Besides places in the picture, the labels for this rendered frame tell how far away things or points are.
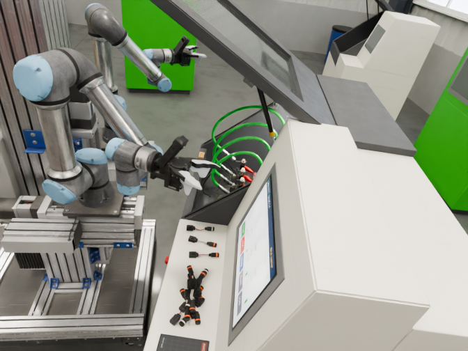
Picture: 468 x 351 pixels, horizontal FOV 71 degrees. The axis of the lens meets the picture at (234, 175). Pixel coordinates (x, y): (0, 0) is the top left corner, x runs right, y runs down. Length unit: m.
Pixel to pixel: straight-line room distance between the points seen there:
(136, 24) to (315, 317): 4.36
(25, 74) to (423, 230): 1.19
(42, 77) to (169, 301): 0.82
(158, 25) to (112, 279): 3.38
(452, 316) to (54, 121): 1.18
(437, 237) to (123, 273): 1.81
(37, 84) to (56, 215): 0.67
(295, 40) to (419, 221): 7.58
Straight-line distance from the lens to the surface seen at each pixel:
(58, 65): 1.13
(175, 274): 1.31
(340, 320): 0.73
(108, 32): 1.70
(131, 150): 1.05
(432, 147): 4.43
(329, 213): 0.80
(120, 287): 2.23
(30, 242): 1.56
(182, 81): 4.98
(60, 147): 1.23
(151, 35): 4.76
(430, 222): 1.09
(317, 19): 8.46
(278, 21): 8.22
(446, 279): 0.94
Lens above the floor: 2.04
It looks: 36 degrees down
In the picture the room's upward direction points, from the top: 10 degrees clockwise
